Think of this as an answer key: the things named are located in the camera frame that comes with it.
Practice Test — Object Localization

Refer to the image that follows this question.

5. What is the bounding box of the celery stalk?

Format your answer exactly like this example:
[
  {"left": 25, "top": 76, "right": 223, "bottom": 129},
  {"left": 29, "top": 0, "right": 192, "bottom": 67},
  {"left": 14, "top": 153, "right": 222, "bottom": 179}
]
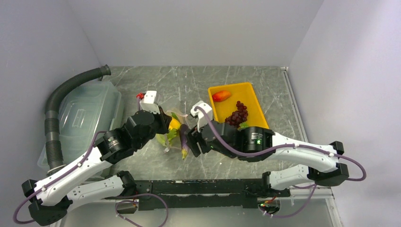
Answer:
[{"left": 155, "top": 129, "right": 177, "bottom": 148}]

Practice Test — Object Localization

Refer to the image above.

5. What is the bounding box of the dark purple eggplant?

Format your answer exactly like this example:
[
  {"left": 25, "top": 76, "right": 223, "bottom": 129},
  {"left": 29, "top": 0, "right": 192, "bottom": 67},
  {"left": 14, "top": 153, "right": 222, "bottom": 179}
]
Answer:
[{"left": 179, "top": 124, "right": 190, "bottom": 160}]

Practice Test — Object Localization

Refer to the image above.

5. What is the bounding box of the yellow banana bunch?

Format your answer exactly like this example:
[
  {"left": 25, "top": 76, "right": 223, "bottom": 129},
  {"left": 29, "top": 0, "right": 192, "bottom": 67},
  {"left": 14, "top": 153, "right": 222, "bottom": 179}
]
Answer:
[{"left": 169, "top": 118, "right": 181, "bottom": 131}]

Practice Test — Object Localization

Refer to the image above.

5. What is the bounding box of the clear zip top bag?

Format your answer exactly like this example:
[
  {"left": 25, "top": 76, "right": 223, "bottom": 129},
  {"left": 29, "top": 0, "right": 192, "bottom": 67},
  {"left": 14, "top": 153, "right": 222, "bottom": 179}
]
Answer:
[{"left": 155, "top": 107, "right": 189, "bottom": 153}]

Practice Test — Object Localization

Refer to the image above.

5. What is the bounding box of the red mango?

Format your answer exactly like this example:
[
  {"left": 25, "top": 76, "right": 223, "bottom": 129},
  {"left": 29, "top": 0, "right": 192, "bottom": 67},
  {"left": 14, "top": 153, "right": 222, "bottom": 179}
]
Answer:
[{"left": 212, "top": 90, "right": 232, "bottom": 102}]

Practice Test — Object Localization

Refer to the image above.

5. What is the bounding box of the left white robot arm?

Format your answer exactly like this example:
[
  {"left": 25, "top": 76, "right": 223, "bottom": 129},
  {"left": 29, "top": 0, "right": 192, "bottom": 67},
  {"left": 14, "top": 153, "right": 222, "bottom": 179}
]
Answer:
[{"left": 22, "top": 108, "right": 172, "bottom": 226}]

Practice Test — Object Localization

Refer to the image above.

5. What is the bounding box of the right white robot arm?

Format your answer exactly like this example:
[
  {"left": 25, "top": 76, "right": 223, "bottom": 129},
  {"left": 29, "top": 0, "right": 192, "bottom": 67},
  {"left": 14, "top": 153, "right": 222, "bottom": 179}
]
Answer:
[{"left": 184, "top": 121, "right": 349, "bottom": 196}]

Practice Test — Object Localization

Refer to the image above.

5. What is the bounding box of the green grape bunch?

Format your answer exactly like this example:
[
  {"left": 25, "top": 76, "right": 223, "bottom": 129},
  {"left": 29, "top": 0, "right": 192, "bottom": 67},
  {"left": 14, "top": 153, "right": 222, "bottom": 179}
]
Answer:
[{"left": 238, "top": 122, "right": 249, "bottom": 129}]

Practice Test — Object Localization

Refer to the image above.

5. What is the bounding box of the purple grape bunch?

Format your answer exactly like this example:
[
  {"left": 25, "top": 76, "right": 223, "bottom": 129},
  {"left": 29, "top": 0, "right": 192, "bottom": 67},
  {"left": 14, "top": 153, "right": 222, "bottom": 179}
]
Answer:
[{"left": 225, "top": 101, "right": 249, "bottom": 128}]

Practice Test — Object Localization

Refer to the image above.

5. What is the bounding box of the clear plastic storage box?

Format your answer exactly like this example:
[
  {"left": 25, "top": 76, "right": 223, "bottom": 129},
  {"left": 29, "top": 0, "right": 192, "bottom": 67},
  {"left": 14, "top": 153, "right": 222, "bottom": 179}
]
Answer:
[{"left": 37, "top": 80, "right": 123, "bottom": 175}]

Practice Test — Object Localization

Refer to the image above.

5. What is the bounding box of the yellow plastic tray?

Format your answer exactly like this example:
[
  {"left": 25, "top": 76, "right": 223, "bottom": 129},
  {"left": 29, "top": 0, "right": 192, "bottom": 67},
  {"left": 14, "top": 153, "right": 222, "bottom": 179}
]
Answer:
[{"left": 208, "top": 82, "right": 269, "bottom": 129}]

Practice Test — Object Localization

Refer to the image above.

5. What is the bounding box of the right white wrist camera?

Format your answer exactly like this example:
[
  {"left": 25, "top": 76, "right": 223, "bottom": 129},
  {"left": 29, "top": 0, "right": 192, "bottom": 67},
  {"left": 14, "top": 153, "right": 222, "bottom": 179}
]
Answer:
[{"left": 190, "top": 101, "right": 213, "bottom": 131}]

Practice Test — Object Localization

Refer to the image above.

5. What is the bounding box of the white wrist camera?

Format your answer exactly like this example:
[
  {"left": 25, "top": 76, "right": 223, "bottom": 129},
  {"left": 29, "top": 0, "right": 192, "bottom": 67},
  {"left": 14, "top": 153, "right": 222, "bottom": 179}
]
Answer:
[
  {"left": 190, "top": 101, "right": 213, "bottom": 131},
  {"left": 136, "top": 90, "right": 160, "bottom": 114}
]

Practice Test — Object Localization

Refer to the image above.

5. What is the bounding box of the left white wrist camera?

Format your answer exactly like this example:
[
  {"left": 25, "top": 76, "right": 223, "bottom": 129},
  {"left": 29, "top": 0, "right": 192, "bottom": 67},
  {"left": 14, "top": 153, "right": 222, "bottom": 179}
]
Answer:
[{"left": 136, "top": 90, "right": 160, "bottom": 114}]

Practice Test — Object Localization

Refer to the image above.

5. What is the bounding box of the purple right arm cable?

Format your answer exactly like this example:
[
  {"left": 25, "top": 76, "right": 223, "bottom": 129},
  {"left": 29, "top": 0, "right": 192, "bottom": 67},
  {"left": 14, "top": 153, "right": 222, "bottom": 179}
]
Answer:
[{"left": 194, "top": 105, "right": 367, "bottom": 218}]

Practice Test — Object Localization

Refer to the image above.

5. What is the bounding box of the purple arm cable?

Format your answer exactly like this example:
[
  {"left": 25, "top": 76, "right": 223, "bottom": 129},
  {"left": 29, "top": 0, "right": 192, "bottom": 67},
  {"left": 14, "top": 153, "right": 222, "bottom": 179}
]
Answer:
[
  {"left": 12, "top": 131, "right": 107, "bottom": 225},
  {"left": 194, "top": 105, "right": 367, "bottom": 218}
]

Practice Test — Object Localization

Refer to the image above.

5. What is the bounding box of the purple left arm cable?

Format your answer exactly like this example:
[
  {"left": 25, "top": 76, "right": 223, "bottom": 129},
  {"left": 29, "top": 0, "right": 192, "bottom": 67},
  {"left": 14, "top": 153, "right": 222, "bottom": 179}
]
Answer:
[{"left": 12, "top": 131, "right": 107, "bottom": 225}]

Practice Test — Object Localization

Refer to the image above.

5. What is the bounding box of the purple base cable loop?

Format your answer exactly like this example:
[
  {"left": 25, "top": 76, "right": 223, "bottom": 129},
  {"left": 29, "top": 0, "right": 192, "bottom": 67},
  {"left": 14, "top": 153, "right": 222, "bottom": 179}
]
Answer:
[{"left": 114, "top": 192, "right": 169, "bottom": 227}]

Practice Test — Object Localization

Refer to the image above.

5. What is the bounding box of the black corrugated hose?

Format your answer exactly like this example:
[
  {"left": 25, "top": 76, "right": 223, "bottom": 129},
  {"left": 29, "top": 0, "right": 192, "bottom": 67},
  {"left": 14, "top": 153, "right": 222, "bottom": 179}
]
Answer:
[{"left": 44, "top": 64, "right": 112, "bottom": 170}]

